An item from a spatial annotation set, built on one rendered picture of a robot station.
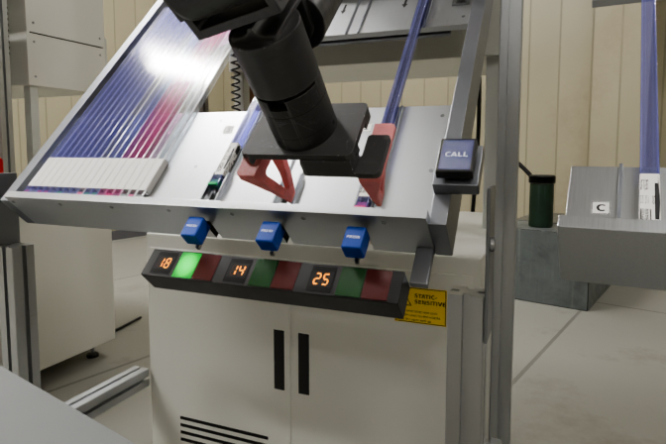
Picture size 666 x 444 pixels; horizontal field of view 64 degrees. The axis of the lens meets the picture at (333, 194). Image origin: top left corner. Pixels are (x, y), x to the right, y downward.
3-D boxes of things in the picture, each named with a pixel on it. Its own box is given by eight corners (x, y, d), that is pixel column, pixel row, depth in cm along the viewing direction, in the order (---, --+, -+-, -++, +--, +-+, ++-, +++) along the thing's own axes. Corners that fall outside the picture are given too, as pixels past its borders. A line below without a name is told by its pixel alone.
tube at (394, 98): (368, 215, 62) (365, 209, 61) (356, 215, 62) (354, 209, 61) (435, -21, 91) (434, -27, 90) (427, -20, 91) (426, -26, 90)
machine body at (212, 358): (472, 610, 92) (481, 259, 87) (153, 505, 119) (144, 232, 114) (504, 428, 152) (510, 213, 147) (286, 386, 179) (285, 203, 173)
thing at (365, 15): (472, 50, 84) (469, 21, 80) (143, 71, 109) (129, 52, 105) (492, -57, 102) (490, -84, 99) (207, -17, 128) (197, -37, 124)
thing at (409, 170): (433, 234, 61) (429, 217, 58) (29, 208, 86) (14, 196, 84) (455, 118, 72) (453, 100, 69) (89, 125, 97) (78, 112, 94)
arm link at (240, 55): (209, 40, 38) (278, 35, 36) (247, -13, 42) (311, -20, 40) (246, 111, 43) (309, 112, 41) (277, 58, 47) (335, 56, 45)
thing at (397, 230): (435, 255, 62) (425, 219, 57) (35, 224, 87) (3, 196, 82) (436, 246, 63) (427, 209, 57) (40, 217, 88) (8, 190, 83)
